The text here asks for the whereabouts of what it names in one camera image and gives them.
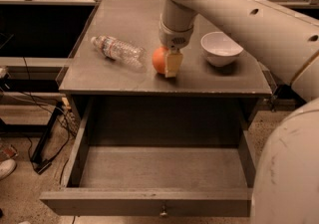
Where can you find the clear plastic water bottle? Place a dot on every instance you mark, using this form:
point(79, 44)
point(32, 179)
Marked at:
point(121, 51)

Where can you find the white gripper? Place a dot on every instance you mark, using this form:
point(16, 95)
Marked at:
point(173, 40)

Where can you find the white ceramic bowl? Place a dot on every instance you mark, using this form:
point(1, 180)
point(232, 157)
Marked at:
point(219, 49)

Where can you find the orange fruit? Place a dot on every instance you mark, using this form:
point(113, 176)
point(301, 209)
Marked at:
point(158, 59)

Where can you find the grey cabinet with counter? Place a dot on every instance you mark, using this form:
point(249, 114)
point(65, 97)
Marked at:
point(200, 105)

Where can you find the grey top drawer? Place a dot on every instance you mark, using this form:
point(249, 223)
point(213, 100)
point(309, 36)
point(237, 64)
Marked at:
point(104, 179)

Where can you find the small metal drawer knob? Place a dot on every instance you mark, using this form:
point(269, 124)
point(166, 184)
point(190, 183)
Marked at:
point(163, 212)

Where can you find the black metal stand leg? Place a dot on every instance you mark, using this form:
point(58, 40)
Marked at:
point(39, 163)

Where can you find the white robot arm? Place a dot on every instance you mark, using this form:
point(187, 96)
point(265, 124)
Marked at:
point(286, 186)

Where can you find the white shoe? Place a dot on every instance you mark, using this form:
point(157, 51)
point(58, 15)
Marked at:
point(7, 167)

